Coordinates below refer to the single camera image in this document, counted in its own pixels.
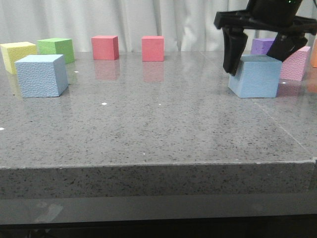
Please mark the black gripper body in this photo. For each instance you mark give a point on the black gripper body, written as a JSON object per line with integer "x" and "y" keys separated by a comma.
{"x": 269, "y": 15}

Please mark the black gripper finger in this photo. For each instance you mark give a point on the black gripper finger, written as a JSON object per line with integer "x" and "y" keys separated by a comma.
{"x": 234, "y": 44}
{"x": 285, "y": 45}

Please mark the blue foam cube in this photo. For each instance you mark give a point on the blue foam cube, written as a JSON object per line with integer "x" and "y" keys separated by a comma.
{"x": 42, "y": 75}
{"x": 257, "y": 76}

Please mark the purple foam cube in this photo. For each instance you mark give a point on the purple foam cube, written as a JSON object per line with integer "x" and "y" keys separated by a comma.
{"x": 260, "y": 46}

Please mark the pink foam cube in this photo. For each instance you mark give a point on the pink foam cube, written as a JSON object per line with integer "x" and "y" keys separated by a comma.
{"x": 293, "y": 68}

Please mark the orange foam cube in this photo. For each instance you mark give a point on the orange foam cube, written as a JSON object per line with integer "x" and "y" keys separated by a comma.
{"x": 314, "y": 55}

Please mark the grey curtain backdrop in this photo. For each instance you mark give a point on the grey curtain backdrop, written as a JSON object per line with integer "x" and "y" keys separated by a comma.
{"x": 187, "y": 25}

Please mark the right red foam cube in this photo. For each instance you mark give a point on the right red foam cube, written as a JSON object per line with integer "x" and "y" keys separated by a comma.
{"x": 152, "y": 48}

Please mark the red foam cube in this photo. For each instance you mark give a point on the red foam cube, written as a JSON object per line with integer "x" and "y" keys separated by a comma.
{"x": 152, "y": 48}
{"x": 105, "y": 47}

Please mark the left red foam cube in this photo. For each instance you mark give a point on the left red foam cube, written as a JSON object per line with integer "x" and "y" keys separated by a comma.
{"x": 105, "y": 47}

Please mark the green foam cube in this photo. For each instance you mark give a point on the green foam cube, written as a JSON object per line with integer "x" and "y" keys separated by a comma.
{"x": 57, "y": 46}

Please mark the yellow foam cube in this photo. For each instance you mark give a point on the yellow foam cube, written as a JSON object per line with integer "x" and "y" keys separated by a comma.
{"x": 11, "y": 52}

